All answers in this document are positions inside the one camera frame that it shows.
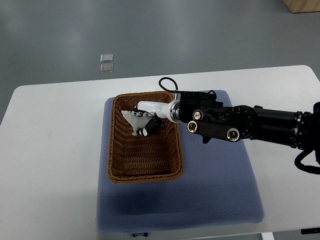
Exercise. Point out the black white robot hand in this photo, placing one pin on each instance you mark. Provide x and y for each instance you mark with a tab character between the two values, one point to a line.
155	111

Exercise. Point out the brown wicker basket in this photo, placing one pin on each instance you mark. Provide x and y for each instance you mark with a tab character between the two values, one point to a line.
141	159

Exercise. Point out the blue-grey foam mat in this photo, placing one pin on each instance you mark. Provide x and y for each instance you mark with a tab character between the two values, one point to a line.
217	187

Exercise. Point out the white toy bear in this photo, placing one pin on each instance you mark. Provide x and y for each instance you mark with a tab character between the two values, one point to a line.
136	122

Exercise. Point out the wooden box corner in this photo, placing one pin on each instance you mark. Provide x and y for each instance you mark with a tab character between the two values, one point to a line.
302	6

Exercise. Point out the upper metal floor plate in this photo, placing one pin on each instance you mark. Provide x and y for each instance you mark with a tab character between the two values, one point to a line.
106	57

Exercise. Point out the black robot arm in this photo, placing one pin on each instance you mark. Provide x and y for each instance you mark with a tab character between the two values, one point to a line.
209	118

